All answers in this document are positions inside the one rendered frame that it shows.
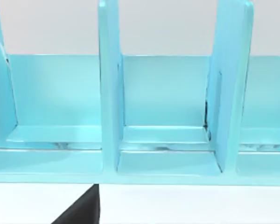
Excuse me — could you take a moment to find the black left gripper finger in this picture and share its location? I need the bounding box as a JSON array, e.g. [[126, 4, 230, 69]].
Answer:
[[50, 183, 101, 224]]

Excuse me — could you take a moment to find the light blue rack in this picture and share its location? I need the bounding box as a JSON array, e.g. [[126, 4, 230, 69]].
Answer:
[[0, 0, 280, 186]]

